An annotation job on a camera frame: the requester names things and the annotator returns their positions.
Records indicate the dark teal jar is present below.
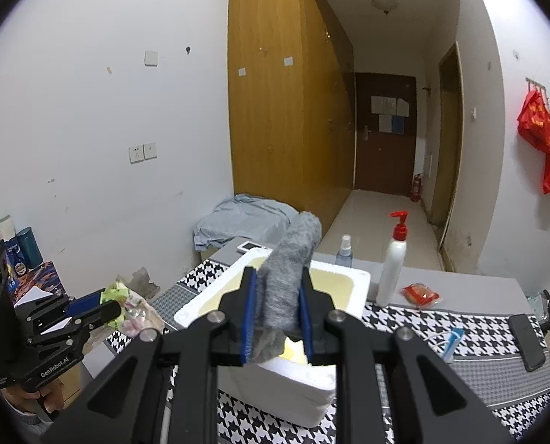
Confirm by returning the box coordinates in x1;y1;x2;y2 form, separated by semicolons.
15;227;44;270

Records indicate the white foam box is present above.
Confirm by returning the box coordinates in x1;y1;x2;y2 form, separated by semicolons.
173;247;372;428

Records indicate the white paper sheet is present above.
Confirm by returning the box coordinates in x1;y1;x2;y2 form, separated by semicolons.
15;285;54;309

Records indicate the patterned dark cloth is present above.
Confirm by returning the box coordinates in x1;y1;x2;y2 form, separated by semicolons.
6;261;68;309

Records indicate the clear blue spray bottle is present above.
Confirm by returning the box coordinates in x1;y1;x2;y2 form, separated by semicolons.
335;234;353;268

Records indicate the wooden wardrobe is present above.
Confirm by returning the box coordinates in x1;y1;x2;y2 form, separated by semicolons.
227;0;355;229

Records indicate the clear plastic bag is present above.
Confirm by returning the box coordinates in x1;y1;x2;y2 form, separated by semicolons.
527;289;550;334

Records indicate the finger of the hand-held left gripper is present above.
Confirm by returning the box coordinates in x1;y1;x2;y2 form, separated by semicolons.
64;289;107;318
78;300;123;332

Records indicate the light wooden side door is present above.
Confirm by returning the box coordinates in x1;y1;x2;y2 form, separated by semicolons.
429;41;465;247

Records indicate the red snack packet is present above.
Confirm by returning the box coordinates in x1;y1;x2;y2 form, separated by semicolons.
402;282;443;310

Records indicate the houndstooth table cloth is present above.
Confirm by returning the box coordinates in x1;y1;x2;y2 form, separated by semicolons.
106;259;550;444

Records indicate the person's left forearm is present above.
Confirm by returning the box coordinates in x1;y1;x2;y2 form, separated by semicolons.
4;409;59;440

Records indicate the person's left hand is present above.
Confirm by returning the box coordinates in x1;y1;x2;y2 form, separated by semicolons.
1;379;67;423

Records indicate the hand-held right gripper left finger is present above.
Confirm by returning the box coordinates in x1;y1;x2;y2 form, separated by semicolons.
39;266;259;444

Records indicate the large white paper notice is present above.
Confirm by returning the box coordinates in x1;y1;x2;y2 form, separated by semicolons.
371;95;398;115

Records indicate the dark brown door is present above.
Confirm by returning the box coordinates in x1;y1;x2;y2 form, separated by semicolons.
353;73;417;196

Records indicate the blue grey cloth pile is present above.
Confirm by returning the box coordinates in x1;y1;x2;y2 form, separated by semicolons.
193;193;300;253

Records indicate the green patterned cloth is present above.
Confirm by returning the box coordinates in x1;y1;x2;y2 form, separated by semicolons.
101;280;135;304

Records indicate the small blue white object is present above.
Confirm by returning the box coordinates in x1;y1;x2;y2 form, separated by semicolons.
424;327;465;364

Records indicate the white red pump bottle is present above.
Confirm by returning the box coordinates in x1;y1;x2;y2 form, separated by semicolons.
376;211;409;309

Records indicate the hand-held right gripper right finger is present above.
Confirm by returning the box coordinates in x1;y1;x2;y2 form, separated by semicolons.
299;267;513;444

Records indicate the grey sock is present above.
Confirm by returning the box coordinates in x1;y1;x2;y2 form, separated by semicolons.
248;210;323;365

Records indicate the black smartphone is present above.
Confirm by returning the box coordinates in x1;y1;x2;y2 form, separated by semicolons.
507;313;547;372

